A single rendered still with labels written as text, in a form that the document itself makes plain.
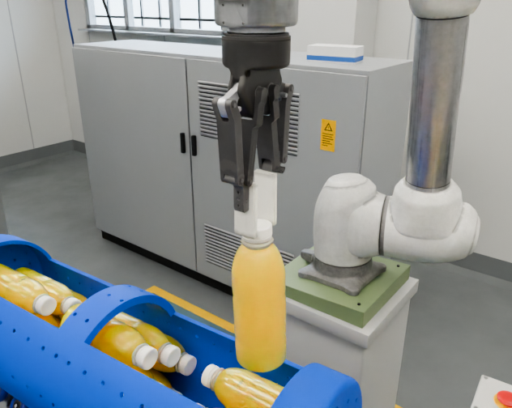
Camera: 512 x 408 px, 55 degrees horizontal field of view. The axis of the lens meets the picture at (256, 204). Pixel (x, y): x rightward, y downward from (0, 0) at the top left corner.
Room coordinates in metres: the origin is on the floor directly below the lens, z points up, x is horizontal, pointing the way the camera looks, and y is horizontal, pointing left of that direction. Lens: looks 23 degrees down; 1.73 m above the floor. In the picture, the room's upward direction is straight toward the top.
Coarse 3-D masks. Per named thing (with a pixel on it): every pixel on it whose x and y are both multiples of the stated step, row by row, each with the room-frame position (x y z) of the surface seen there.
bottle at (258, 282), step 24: (240, 264) 0.54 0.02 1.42; (264, 264) 0.53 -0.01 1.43; (240, 288) 0.53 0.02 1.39; (264, 288) 0.52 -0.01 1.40; (240, 312) 0.53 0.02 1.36; (264, 312) 0.52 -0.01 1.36; (240, 336) 0.53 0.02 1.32; (264, 336) 0.52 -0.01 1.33; (240, 360) 0.53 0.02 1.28; (264, 360) 0.52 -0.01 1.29
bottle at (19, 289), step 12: (0, 264) 0.95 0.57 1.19; (0, 276) 0.90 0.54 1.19; (12, 276) 0.90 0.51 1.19; (24, 276) 0.91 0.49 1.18; (0, 288) 0.88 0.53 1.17; (12, 288) 0.86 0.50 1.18; (24, 288) 0.86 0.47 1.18; (36, 288) 0.86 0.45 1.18; (12, 300) 0.85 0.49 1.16; (24, 300) 0.84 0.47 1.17; (36, 300) 0.84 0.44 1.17; (36, 312) 0.84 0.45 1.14
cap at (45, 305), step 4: (44, 296) 0.85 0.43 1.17; (48, 296) 0.85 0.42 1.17; (40, 300) 0.84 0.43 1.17; (44, 300) 0.83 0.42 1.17; (48, 300) 0.84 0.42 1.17; (52, 300) 0.85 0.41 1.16; (36, 304) 0.83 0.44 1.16; (40, 304) 0.83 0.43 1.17; (44, 304) 0.83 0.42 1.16; (48, 304) 0.84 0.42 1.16; (52, 304) 0.85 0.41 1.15; (56, 304) 0.85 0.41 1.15; (36, 308) 0.83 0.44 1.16; (40, 308) 0.82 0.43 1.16; (44, 308) 0.83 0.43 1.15; (48, 308) 0.84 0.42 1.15; (52, 308) 0.84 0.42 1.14; (40, 312) 0.82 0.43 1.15; (44, 312) 0.83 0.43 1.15; (48, 312) 0.84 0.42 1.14; (52, 312) 0.84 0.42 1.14
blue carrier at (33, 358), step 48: (0, 240) 0.98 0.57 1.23; (96, 288) 0.97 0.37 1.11; (0, 336) 0.73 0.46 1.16; (48, 336) 0.69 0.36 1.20; (192, 336) 0.82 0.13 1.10; (0, 384) 0.72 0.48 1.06; (48, 384) 0.64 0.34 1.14; (96, 384) 0.60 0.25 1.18; (144, 384) 0.57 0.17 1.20; (192, 384) 0.78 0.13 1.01; (288, 384) 0.54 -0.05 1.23; (336, 384) 0.54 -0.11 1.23
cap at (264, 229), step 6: (258, 222) 0.57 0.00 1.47; (264, 222) 0.57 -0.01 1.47; (270, 222) 0.57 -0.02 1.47; (258, 228) 0.55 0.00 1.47; (264, 228) 0.55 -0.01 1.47; (270, 228) 0.55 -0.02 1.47; (258, 234) 0.54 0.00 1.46; (264, 234) 0.54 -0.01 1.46; (270, 234) 0.55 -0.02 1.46; (246, 240) 0.55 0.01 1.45; (252, 240) 0.54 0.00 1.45; (258, 240) 0.54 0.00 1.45; (264, 240) 0.54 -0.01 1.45
